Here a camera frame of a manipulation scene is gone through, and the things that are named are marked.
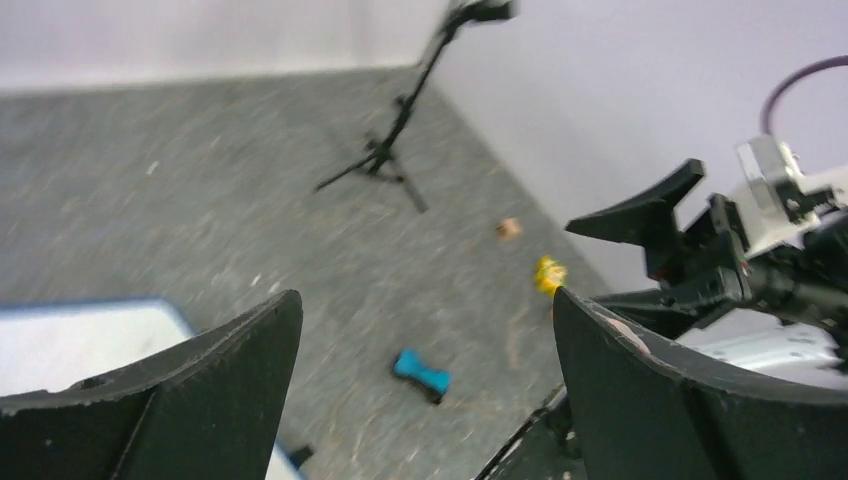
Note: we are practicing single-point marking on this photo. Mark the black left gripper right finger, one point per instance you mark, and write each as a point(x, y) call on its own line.
point(646, 407)

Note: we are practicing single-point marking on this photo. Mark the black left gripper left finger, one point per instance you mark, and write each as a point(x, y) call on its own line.
point(199, 397)

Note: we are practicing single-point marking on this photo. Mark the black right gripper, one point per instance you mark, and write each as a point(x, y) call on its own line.
point(702, 271)

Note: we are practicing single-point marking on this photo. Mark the blue framed whiteboard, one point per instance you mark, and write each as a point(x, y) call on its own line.
point(86, 344)

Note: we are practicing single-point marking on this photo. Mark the blue whiteboard eraser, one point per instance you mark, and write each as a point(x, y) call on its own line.
point(435, 383)

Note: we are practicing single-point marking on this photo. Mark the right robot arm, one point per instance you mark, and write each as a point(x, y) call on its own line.
point(803, 281)

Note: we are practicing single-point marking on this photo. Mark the yellow toy block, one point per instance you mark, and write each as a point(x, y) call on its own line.
point(549, 275)

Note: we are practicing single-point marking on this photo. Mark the small wooden cube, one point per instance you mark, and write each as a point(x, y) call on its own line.
point(508, 229)

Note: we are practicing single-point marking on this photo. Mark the black tripod stand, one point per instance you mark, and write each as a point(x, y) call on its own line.
point(382, 161)

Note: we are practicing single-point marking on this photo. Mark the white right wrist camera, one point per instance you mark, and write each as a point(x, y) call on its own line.
point(777, 201)

